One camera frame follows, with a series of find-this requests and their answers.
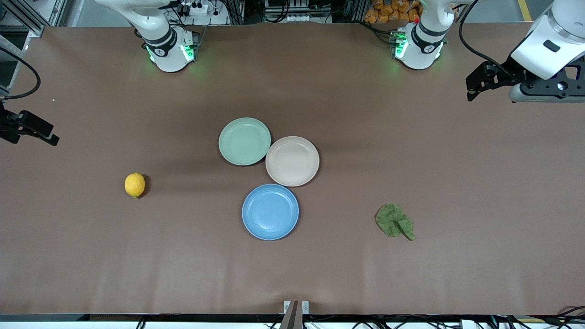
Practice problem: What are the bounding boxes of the yellow lemon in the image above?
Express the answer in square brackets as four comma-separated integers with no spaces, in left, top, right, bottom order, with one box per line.
[124,172,146,199]

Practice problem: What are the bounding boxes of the green lettuce leaf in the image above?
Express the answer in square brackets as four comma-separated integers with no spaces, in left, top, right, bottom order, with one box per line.
[375,203,416,241]

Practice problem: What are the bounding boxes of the orange snack packets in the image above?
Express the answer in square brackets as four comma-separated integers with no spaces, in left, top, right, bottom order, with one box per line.
[364,0,423,24]

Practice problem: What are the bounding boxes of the grey electronics unit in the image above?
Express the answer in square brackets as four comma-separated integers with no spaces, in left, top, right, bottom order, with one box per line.
[265,0,332,23]

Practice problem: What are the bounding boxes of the beige plate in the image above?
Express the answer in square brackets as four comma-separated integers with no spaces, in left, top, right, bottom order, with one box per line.
[266,136,320,187]

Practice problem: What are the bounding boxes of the green plate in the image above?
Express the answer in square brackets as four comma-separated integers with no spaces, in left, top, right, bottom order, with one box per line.
[218,117,272,166]

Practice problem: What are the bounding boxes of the white power strip with plugs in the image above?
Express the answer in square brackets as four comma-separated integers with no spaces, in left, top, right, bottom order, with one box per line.
[176,0,229,26]

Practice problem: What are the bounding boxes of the blue plate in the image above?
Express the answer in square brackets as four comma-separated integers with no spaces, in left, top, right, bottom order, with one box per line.
[242,184,300,241]

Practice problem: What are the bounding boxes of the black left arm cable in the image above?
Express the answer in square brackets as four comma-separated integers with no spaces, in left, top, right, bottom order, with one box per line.
[458,0,513,76]

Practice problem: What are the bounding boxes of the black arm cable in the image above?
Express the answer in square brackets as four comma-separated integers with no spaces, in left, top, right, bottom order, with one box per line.
[0,46,41,101]
[458,0,513,76]

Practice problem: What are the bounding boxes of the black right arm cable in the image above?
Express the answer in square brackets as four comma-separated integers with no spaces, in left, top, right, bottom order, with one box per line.
[0,46,41,101]

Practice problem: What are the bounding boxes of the aluminium frame profile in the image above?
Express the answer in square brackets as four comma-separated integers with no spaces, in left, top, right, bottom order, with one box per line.
[0,0,69,38]

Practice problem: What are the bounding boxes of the metal mount bracket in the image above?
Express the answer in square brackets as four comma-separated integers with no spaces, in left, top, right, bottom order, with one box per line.
[283,300,309,329]

